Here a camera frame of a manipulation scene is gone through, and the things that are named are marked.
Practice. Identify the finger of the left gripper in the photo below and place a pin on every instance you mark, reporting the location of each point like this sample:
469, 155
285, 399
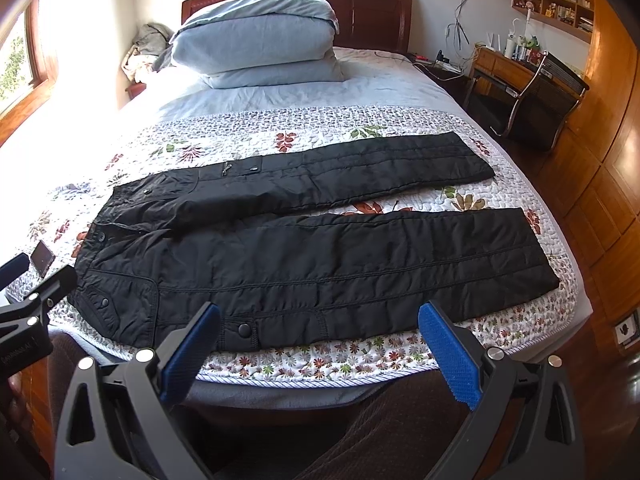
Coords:
13, 269
43, 297

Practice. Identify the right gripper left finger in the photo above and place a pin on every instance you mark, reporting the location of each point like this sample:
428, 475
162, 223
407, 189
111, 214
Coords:
187, 347

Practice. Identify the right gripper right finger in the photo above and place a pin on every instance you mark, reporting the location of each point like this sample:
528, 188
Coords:
523, 421

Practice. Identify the black padded pants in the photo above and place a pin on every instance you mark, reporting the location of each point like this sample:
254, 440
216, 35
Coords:
264, 239

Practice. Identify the black smartphone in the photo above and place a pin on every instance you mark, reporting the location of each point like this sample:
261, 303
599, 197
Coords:
42, 259

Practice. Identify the floral quilted bedspread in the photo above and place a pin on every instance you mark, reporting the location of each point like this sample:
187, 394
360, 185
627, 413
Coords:
65, 198

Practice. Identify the person's brown trouser legs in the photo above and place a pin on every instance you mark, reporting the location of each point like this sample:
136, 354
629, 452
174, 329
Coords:
399, 432

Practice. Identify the wooden wardrobe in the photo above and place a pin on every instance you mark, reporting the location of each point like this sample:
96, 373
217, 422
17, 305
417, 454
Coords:
591, 179

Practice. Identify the pile of clothes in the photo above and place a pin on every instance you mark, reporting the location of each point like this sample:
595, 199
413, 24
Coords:
149, 52

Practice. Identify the black chrome office chair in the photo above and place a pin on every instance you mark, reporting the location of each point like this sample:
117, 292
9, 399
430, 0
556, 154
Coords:
532, 117

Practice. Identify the large blue folded duvet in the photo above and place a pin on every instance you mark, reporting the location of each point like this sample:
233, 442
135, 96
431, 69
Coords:
237, 34

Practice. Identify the wooden desk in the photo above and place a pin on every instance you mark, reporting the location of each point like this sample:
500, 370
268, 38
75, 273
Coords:
505, 72

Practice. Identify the flat blue pillow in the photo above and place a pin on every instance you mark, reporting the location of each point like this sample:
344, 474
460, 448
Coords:
327, 69

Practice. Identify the light blue bed sheet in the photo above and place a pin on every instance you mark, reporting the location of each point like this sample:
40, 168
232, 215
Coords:
371, 77

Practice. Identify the dark wooden headboard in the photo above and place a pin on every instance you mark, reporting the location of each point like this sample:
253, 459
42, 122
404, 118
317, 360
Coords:
364, 24

